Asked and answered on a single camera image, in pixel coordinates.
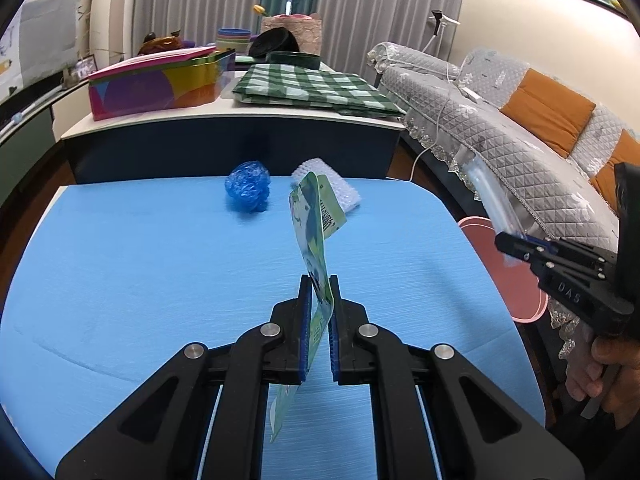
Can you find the colourful box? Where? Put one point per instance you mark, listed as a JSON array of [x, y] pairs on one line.
[[160, 81]]

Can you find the grey covered television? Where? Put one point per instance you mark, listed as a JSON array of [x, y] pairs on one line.
[[39, 42]]

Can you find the phone holder stand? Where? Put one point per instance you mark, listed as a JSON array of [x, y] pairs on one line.
[[441, 21]]

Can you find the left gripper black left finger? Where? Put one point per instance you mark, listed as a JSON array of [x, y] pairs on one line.
[[202, 415]]

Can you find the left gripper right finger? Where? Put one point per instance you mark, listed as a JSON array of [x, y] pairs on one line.
[[435, 415]]

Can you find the grey quilted sofa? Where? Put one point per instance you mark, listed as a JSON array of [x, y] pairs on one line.
[[550, 195]]

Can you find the green checkered cloth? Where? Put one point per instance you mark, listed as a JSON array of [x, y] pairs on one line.
[[294, 86]]

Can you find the white bubble wrap piece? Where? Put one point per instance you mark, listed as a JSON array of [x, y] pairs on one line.
[[346, 195]]

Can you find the pink trash bin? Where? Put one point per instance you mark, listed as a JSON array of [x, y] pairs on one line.
[[518, 286]]

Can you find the black hat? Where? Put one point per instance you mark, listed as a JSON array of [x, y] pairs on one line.
[[279, 46]]

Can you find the pink woven basket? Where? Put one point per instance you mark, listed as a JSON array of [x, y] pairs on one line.
[[307, 29]]

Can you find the blue foam mat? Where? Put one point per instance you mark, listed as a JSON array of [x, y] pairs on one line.
[[120, 276]]

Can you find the white coffee table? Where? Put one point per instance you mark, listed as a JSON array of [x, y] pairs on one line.
[[212, 139]]

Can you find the blue plastic bag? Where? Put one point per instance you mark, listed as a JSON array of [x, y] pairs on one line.
[[248, 187]]

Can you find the clear pack of straws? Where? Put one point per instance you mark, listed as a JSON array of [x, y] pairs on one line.
[[495, 201]]

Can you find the green printed snack bag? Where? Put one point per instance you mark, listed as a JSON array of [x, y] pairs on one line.
[[315, 215]]

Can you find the person right hand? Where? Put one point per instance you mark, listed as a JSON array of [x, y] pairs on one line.
[[606, 369]]

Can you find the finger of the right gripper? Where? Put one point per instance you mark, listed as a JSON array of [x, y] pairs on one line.
[[526, 248]]

